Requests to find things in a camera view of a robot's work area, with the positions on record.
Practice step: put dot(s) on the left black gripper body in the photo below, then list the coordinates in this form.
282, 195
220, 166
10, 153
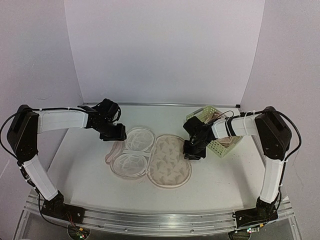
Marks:
108, 132

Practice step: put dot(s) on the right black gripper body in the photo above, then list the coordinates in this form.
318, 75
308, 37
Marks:
196, 150

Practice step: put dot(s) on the pale yellow plastic basket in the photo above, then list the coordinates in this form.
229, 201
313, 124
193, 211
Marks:
202, 114

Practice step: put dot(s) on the pink bra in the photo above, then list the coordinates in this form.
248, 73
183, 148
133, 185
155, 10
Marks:
222, 143

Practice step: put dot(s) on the floral mesh laundry bag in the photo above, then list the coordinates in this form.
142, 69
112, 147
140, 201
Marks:
160, 158

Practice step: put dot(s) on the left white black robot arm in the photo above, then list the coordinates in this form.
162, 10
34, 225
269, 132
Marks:
27, 123

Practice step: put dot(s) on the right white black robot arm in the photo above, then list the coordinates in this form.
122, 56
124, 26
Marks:
268, 125

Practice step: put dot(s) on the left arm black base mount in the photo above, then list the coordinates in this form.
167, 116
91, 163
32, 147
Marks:
56, 208

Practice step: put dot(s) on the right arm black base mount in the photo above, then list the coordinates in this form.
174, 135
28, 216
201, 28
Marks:
262, 213

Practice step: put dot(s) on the aluminium front rail frame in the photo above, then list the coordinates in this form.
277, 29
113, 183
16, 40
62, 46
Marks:
35, 224

